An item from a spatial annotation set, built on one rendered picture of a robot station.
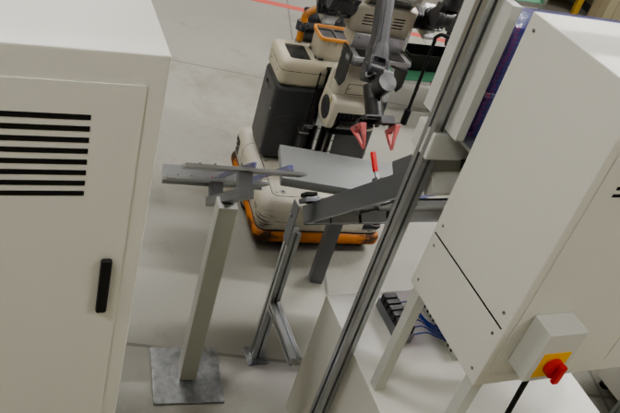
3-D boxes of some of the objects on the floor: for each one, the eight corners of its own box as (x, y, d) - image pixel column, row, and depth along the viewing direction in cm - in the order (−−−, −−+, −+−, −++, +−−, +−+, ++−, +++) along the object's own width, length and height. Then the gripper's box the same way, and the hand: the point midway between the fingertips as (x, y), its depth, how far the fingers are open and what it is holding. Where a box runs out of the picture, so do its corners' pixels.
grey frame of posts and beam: (249, 352, 273) (409, -172, 169) (420, 336, 304) (642, -113, 200) (291, 481, 233) (533, -101, 129) (482, 448, 264) (802, -42, 160)
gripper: (387, 105, 220) (392, 153, 217) (347, 102, 214) (351, 151, 211) (399, 98, 214) (403, 147, 210) (358, 95, 208) (363, 146, 205)
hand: (377, 147), depth 211 cm, fingers open, 9 cm apart
